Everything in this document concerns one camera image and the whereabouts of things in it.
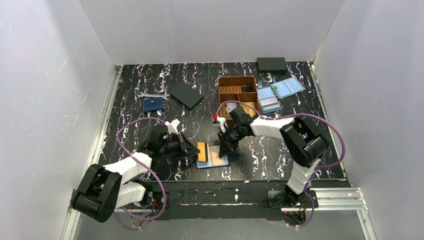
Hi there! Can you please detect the orange credit card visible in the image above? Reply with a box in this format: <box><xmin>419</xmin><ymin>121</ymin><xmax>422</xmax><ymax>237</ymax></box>
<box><xmin>197</xmin><ymin>142</ymin><xmax>209</xmax><ymax>163</ymax></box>

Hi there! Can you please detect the black leather card holder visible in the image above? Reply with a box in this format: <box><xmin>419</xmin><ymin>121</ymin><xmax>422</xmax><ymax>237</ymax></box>
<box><xmin>195</xmin><ymin>145</ymin><xmax>231</xmax><ymax>170</ymax></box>

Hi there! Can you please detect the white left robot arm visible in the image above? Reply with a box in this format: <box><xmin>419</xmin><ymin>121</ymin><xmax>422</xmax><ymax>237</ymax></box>
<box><xmin>70</xmin><ymin>125</ymin><xmax>201</xmax><ymax>223</ymax></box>

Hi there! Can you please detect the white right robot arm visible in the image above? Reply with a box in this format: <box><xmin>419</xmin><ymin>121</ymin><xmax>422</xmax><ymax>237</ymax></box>
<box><xmin>217</xmin><ymin>106</ymin><xmax>329</xmax><ymax>196</ymax></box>

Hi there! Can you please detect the silver card in basket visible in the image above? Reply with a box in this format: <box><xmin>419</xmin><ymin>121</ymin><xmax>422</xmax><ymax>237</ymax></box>
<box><xmin>225</xmin><ymin>102</ymin><xmax>238</xmax><ymax>113</ymax></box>

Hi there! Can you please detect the light blue card sleeve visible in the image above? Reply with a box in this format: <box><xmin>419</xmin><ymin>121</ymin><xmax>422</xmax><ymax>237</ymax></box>
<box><xmin>257</xmin><ymin>86</ymin><xmax>282</xmax><ymax>114</ymax></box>

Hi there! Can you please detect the light green card sleeve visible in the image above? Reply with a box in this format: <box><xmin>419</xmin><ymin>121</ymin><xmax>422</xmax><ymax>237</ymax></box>
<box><xmin>270</xmin><ymin>77</ymin><xmax>305</xmax><ymax>99</ymax></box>

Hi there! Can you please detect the brown woven divided basket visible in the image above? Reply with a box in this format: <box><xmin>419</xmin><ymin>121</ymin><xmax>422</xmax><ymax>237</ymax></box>
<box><xmin>217</xmin><ymin>76</ymin><xmax>262</xmax><ymax>115</ymax></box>

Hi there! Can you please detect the navy blue small wallet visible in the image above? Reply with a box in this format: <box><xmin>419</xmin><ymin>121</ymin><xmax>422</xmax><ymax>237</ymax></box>
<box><xmin>142</xmin><ymin>97</ymin><xmax>164</xmax><ymax>113</ymax></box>

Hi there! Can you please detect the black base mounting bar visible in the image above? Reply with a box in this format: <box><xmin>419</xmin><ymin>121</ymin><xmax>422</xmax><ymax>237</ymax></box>
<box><xmin>158</xmin><ymin>180</ymin><xmax>318</xmax><ymax>221</ymax></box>

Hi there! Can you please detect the black flat square pad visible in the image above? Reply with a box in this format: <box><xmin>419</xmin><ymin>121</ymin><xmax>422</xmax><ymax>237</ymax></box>
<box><xmin>169</xmin><ymin>82</ymin><xmax>204</xmax><ymax>110</ymax></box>

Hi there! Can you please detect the silver metal wrench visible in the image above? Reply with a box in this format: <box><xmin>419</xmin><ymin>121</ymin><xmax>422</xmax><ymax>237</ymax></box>
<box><xmin>137</xmin><ymin>92</ymin><xmax>171</xmax><ymax>101</ymax></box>

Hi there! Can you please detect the black rectangular box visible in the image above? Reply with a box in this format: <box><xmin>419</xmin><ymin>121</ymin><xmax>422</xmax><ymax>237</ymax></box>
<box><xmin>256</xmin><ymin>57</ymin><xmax>288</xmax><ymax>73</ymax></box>

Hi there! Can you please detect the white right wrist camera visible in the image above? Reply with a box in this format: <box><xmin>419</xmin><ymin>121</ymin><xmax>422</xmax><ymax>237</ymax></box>
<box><xmin>212</xmin><ymin>114</ymin><xmax>228</xmax><ymax>133</ymax></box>

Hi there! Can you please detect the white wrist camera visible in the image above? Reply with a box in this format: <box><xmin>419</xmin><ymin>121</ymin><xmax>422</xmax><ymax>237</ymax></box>
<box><xmin>212</xmin><ymin>114</ymin><xmax>228</xmax><ymax>133</ymax></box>
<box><xmin>165</xmin><ymin>119</ymin><xmax>180</xmax><ymax>134</ymax></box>

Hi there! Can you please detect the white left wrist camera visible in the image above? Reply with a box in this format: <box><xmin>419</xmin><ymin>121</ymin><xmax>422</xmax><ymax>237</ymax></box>
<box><xmin>165</xmin><ymin>119</ymin><xmax>180</xmax><ymax>134</ymax></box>

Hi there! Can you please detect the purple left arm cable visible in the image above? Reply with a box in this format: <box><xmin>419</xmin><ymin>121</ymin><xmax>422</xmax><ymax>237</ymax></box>
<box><xmin>113</xmin><ymin>117</ymin><xmax>173</xmax><ymax>231</ymax></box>

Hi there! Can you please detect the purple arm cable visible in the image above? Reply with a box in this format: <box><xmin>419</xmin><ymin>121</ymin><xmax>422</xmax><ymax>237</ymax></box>
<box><xmin>215</xmin><ymin>100</ymin><xmax>346</xmax><ymax>229</ymax></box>
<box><xmin>113</xmin><ymin>117</ymin><xmax>173</xmax><ymax>231</ymax></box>

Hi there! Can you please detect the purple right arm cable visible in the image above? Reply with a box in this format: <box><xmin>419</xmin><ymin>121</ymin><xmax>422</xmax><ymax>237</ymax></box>
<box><xmin>215</xmin><ymin>100</ymin><xmax>346</xmax><ymax>229</ymax></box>

